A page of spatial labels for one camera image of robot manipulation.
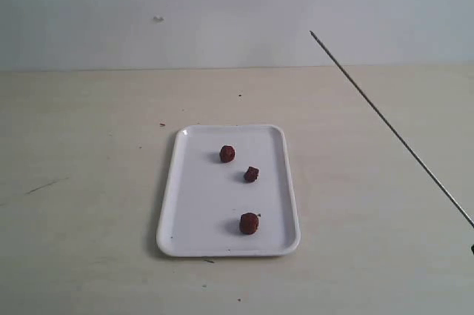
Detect red date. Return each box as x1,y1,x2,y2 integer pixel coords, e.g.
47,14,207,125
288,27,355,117
239,212,259,235
219,145,236,163
244,166,259,182

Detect white rectangular plastic tray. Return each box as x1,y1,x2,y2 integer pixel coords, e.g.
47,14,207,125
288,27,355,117
156,125,301,257

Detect thin metal skewer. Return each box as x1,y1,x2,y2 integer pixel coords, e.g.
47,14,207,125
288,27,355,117
309,30,473,228

